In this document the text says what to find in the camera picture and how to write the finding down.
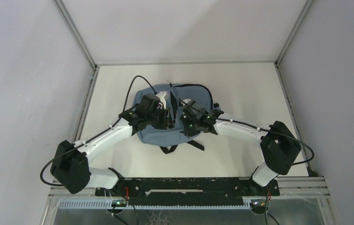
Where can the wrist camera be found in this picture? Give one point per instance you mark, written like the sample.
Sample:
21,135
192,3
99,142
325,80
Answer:
162,96
187,103

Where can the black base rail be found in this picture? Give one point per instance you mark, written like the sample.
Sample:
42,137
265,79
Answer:
191,191

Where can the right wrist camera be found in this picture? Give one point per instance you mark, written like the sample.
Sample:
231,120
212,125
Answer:
187,103

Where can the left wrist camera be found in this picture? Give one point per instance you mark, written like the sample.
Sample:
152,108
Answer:
162,96

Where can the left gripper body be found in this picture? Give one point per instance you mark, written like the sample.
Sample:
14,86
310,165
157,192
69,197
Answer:
157,119

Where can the blue-grey backpack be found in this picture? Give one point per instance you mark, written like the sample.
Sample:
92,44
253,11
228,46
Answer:
170,131

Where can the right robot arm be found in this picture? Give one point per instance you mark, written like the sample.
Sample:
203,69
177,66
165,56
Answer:
278,145

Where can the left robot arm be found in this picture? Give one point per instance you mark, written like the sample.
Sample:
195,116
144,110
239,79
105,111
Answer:
71,163

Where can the white cable duct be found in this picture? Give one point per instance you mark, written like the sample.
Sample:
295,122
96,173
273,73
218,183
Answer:
117,204

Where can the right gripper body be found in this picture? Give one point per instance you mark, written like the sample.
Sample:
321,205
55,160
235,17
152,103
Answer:
190,127

